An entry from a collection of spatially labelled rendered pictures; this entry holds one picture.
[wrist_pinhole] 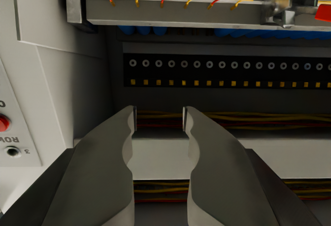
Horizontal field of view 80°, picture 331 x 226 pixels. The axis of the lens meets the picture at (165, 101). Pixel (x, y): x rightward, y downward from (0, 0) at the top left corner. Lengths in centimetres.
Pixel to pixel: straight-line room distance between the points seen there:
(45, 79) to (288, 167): 25
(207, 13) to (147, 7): 5
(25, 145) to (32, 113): 4
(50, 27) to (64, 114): 8
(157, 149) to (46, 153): 11
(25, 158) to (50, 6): 14
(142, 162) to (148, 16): 14
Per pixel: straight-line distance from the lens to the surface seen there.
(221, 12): 20
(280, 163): 26
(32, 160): 23
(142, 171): 22
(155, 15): 19
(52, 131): 20
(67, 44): 21
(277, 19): 19
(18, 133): 22
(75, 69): 23
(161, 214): 46
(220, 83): 34
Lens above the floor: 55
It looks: 30 degrees up
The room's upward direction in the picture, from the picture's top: 178 degrees counter-clockwise
